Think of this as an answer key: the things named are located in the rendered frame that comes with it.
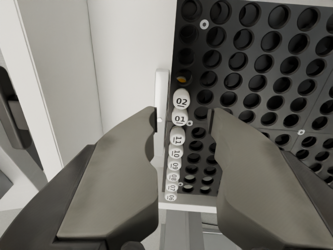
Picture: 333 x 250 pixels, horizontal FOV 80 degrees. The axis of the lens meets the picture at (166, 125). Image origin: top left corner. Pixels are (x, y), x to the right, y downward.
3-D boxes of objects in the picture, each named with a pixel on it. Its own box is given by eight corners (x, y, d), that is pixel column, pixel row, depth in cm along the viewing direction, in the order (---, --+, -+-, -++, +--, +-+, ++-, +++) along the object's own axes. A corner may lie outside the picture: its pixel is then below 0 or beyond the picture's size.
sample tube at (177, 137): (170, 117, 20) (169, 145, 16) (171, 106, 20) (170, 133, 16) (183, 118, 20) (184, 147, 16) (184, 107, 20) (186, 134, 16)
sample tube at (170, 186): (167, 159, 23) (164, 191, 19) (167, 151, 23) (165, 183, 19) (177, 160, 23) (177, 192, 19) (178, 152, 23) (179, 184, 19)
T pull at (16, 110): (22, 142, 19) (12, 152, 18) (-10, 62, 15) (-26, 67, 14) (60, 146, 19) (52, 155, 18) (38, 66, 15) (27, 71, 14)
